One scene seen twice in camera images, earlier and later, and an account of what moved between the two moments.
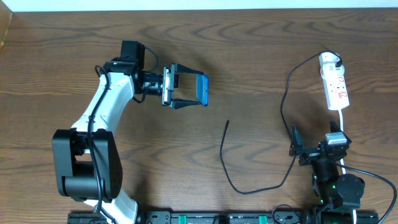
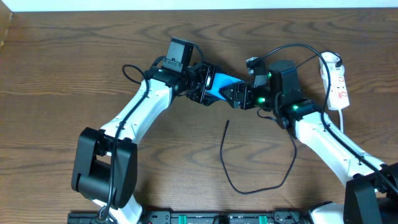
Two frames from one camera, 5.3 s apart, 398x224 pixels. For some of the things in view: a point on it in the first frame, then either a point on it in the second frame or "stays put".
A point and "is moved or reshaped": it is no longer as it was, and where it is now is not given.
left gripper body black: (173, 84) → (206, 86)
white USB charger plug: (330, 68) stays put
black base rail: (231, 217) stays put
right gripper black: (311, 153) → (246, 97)
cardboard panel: (5, 17) stays put
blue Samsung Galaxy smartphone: (202, 89) is moved or reshaped
